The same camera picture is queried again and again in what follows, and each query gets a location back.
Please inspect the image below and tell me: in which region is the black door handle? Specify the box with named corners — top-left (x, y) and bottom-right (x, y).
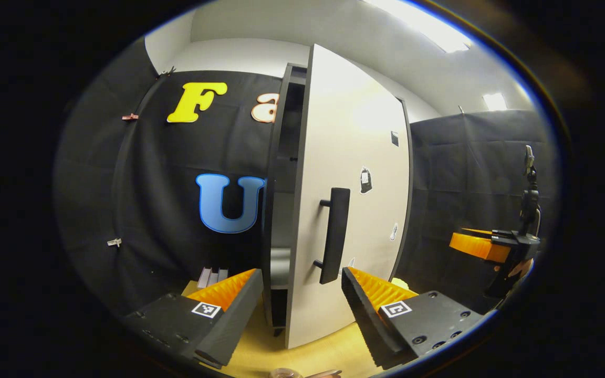
top-left (312, 187), bottom-right (351, 285)

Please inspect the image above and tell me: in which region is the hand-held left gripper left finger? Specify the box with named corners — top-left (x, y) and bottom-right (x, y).
top-left (124, 269), bottom-right (265, 370)

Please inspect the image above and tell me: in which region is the grey cabinet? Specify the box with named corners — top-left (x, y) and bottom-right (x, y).
top-left (259, 63), bottom-right (414, 337)

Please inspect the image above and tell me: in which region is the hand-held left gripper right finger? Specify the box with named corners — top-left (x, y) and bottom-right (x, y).
top-left (340, 267), bottom-right (497, 371)

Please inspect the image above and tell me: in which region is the beige cabinet door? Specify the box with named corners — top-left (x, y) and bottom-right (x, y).
top-left (285, 44), bottom-right (413, 350)

